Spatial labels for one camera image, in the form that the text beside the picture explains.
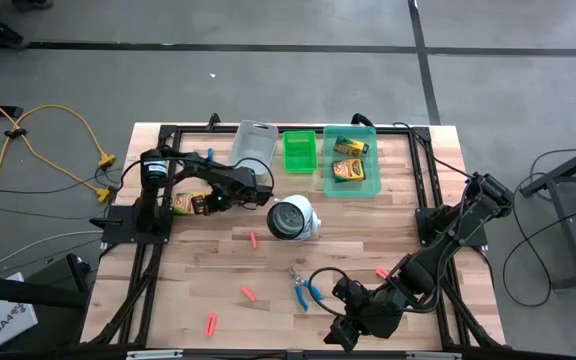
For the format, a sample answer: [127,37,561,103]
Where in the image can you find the yellow green Crayola crayon box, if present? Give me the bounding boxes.
[333,134,370,159]
[331,158,367,184]

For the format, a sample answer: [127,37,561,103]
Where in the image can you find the black floor stand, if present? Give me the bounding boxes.
[0,252,92,309]

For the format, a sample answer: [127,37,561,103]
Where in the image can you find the white coiled lamp cable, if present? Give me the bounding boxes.
[303,212,323,240]

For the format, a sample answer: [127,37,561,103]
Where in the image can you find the black metal stand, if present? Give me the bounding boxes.
[517,137,576,292]

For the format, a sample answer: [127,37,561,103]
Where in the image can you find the grey plastic bin with handle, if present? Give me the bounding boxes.
[226,119,280,184]

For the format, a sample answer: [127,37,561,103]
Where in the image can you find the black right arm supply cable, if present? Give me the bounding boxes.
[391,121,474,179]

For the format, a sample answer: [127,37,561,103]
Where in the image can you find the silver mounting bracket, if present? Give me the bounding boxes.
[125,349,184,360]
[405,351,462,360]

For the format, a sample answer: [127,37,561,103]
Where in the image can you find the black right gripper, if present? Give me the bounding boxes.
[323,278,405,352]

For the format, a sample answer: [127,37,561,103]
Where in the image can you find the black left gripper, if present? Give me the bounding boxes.
[192,182,273,217]

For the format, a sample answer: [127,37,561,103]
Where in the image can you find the teal translucent plastic bin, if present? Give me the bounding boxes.
[321,124,383,199]

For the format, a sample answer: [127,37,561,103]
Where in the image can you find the black metal table frame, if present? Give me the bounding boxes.
[80,122,507,360]

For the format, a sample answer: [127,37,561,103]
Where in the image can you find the green slotted plastic basket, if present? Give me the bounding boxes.
[281,129,319,175]

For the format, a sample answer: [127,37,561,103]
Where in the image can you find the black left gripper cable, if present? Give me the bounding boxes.
[240,156,276,189]

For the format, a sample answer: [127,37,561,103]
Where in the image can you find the yellow extension cable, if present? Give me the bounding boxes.
[0,85,118,221]

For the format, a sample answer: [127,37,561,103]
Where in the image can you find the grey floor cable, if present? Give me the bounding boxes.
[0,229,105,276]

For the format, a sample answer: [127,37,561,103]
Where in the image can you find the yellow snack packet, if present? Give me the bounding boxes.
[173,191,208,217]

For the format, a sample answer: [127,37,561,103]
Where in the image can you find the white spotlight lamp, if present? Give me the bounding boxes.
[266,194,323,243]

